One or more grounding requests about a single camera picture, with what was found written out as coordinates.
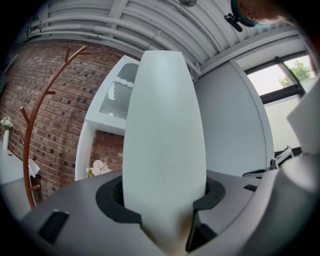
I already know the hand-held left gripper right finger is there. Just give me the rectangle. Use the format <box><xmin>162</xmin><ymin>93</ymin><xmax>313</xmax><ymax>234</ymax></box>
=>
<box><xmin>192</xmin><ymin>176</ymin><xmax>226</xmax><ymax>212</ymax></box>

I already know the ribbed glass cabinet door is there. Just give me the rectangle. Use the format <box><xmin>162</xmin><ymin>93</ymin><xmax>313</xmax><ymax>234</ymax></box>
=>
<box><xmin>84</xmin><ymin>55</ymin><xmax>141</xmax><ymax>130</ymax></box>

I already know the brown wooden coat rack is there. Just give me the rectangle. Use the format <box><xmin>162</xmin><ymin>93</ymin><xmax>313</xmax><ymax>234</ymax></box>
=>
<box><xmin>19</xmin><ymin>44</ymin><xmax>92</xmax><ymax>210</ymax></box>

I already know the white desk with drawers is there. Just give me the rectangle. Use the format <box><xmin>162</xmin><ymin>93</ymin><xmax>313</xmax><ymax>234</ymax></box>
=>
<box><xmin>0</xmin><ymin>147</ymin><xmax>26</xmax><ymax>186</ymax></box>

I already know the white vase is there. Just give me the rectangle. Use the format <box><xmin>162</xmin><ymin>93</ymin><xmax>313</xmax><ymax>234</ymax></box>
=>
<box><xmin>2</xmin><ymin>129</ymin><xmax>10</xmax><ymax>151</ymax></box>

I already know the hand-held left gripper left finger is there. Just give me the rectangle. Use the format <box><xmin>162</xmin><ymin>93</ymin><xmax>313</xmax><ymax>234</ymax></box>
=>
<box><xmin>95</xmin><ymin>174</ymin><xmax>143</xmax><ymax>225</ymax></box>

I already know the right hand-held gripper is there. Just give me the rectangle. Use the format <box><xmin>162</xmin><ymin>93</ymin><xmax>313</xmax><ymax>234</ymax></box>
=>
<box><xmin>269</xmin><ymin>146</ymin><xmax>293</xmax><ymax>171</ymax></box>

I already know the person's head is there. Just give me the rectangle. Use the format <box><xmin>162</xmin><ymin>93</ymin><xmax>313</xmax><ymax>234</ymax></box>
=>
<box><xmin>231</xmin><ymin>0</ymin><xmax>293</xmax><ymax>27</ymax></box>

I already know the white shelving cabinet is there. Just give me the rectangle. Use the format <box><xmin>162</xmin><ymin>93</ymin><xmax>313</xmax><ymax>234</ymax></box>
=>
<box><xmin>74</xmin><ymin>54</ymin><xmax>141</xmax><ymax>182</ymax></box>

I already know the white flower bunch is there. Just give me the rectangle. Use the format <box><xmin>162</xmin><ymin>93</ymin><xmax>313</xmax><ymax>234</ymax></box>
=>
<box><xmin>0</xmin><ymin>116</ymin><xmax>14</xmax><ymax>131</ymax></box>

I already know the white ceiling pipe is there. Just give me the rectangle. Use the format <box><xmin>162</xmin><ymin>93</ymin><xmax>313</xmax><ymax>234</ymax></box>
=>
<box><xmin>39</xmin><ymin>17</ymin><xmax>201</xmax><ymax>68</ymax></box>
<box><xmin>29</xmin><ymin>26</ymin><xmax>201</xmax><ymax>76</ymax></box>

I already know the teal head strap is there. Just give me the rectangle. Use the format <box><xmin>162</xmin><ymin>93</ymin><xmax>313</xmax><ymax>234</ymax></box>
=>
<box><xmin>230</xmin><ymin>0</ymin><xmax>272</xmax><ymax>28</ymax></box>

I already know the black-framed window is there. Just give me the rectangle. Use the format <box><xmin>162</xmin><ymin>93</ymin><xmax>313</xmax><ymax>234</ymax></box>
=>
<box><xmin>243</xmin><ymin>49</ymin><xmax>320</xmax><ymax>156</ymax></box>

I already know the pale pink flower bouquet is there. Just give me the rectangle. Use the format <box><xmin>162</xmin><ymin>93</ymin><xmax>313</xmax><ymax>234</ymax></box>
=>
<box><xmin>85</xmin><ymin>159</ymin><xmax>113</xmax><ymax>179</ymax></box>

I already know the black head-mounted camera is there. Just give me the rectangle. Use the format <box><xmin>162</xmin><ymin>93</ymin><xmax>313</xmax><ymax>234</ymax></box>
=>
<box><xmin>223</xmin><ymin>12</ymin><xmax>244</xmax><ymax>33</ymax></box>

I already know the white hanging tag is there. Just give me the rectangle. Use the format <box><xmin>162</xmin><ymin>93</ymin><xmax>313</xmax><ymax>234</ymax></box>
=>
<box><xmin>27</xmin><ymin>158</ymin><xmax>41</xmax><ymax>179</ymax></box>

